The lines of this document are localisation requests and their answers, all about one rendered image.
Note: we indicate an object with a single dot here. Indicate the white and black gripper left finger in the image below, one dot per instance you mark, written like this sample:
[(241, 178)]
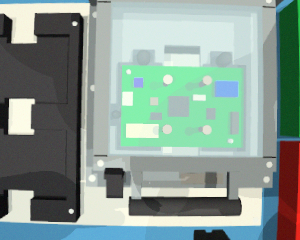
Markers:
[(202, 235)]

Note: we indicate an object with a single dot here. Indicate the green open bin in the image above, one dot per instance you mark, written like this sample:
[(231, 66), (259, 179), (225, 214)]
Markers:
[(289, 24)]

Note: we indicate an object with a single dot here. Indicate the red bin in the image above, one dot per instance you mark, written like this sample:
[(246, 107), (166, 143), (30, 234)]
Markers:
[(288, 224)]

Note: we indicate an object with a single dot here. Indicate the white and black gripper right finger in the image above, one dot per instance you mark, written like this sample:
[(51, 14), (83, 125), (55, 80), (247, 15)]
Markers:
[(219, 235)]

